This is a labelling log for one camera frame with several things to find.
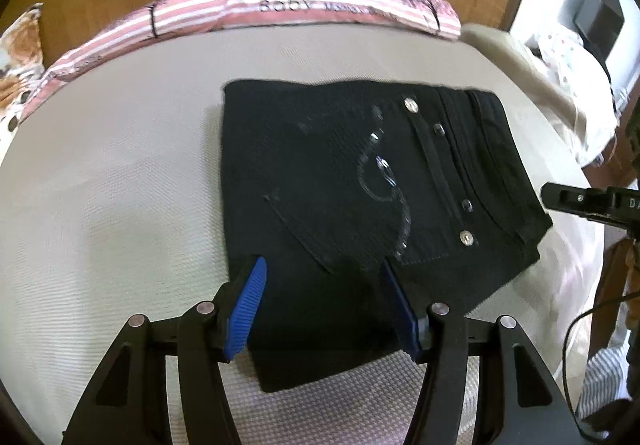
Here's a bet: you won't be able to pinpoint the grey striped cloth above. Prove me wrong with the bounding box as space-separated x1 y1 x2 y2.
575 350 637 428

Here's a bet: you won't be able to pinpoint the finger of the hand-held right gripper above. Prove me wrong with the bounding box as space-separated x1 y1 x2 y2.
540 182 617 220

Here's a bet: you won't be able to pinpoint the wooden furniture leg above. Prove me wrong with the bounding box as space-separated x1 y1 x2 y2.
594 232 638 353

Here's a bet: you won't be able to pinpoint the beige textured bed cover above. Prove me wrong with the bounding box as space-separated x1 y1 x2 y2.
0 22 608 445

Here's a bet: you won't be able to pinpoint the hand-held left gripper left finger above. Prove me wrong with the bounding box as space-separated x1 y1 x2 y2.
61 257 269 445

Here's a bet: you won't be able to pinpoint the pink striped blanket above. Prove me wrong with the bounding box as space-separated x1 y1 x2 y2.
10 0 463 126

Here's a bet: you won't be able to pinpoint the black pants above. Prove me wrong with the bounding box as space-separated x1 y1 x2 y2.
220 77 554 394

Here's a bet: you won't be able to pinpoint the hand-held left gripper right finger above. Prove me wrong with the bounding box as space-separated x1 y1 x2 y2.
380 260 582 445

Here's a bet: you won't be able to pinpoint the black cable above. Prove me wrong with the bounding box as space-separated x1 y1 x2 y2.
560 289 640 442

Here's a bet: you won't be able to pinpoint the white dotted cloth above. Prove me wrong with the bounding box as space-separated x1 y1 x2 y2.
527 31 623 168

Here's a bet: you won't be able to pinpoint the floral pillow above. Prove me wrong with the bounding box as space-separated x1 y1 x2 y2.
0 2 47 136

